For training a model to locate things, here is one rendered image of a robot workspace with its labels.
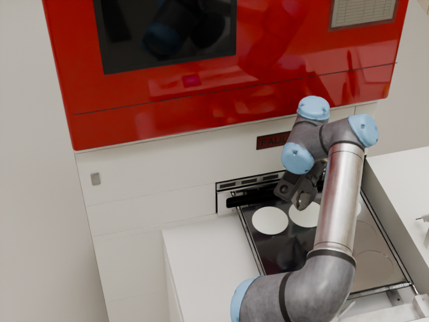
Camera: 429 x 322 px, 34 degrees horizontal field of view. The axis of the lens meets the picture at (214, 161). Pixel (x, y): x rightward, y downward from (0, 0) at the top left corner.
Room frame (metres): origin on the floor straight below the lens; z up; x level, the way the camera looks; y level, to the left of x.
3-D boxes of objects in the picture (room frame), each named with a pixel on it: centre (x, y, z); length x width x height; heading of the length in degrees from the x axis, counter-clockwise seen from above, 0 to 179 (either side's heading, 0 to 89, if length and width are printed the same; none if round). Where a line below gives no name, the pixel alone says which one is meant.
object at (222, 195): (1.37, -0.22, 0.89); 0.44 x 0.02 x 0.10; 103
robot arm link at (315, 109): (1.24, -0.23, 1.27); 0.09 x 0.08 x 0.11; 159
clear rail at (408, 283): (1.00, -0.33, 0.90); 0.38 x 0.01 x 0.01; 103
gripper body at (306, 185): (1.25, -0.24, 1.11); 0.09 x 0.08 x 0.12; 145
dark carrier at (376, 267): (1.17, -0.28, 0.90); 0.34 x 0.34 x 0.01; 13
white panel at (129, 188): (1.35, -0.04, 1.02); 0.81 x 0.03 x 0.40; 103
